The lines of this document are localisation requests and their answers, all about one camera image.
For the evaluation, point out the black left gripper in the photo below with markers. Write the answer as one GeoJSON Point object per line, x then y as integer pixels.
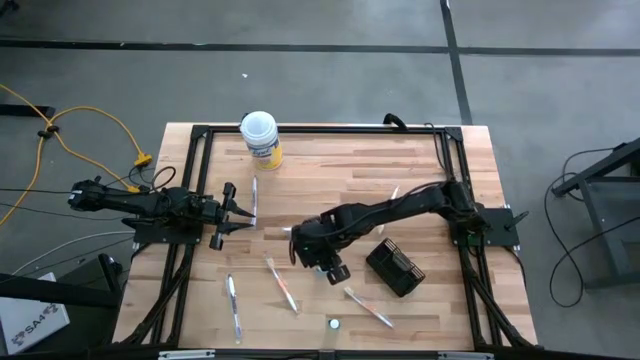
{"type": "Point", "coordinates": [217, 212]}

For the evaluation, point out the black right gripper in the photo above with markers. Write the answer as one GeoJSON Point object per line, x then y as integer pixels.
{"type": "Point", "coordinates": [315, 247]}

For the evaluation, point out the orange toothbrush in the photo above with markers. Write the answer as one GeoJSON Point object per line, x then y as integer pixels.
{"type": "Point", "coordinates": [369, 306]}
{"type": "Point", "coordinates": [281, 285]}
{"type": "Point", "coordinates": [395, 192]}

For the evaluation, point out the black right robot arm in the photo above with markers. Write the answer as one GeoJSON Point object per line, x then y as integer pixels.
{"type": "Point", "coordinates": [390, 207]}

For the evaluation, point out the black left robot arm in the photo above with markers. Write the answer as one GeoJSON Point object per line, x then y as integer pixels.
{"type": "Point", "coordinates": [130, 202]}

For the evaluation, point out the yellow Lysol wipes canister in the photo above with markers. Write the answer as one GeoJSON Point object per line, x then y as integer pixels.
{"type": "Point", "coordinates": [261, 142]}

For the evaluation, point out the black floor tape strip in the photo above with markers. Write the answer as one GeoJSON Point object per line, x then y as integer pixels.
{"type": "Point", "coordinates": [250, 48]}
{"type": "Point", "coordinates": [457, 75]}

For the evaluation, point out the black stand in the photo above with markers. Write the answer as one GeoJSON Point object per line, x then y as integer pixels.
{"type": "Point", "coordinates": [55, 296]}

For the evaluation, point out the white SA4 box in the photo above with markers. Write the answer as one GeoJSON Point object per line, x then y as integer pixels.
{"type": "Point", "coordinates": [30, 320]}

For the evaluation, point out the black floor bar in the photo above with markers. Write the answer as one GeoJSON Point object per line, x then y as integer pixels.
{"type": "Point", "coordinates": [27, 111]}

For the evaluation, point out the black side table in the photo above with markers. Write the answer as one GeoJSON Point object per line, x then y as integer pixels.
{"type": "Point", "coordinates": [600, 168]}

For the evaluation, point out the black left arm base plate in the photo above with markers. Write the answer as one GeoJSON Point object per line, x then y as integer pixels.
{"type": "Point", "coordinates": [165, 236]}

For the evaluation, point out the black aluminium table frame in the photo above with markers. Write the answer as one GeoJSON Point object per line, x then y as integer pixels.
{"type": "Point", "coordinates": [325, 129]}

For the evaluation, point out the silver bracket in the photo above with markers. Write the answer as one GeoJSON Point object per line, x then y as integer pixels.
{"type": "Point", "coordinates": [465, 356]}
{"type": "Point", "coordinates": [187, 355]}

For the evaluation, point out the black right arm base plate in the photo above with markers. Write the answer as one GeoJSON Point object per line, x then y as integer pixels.
{"type": "Point", "coordinates": [500, 227]}

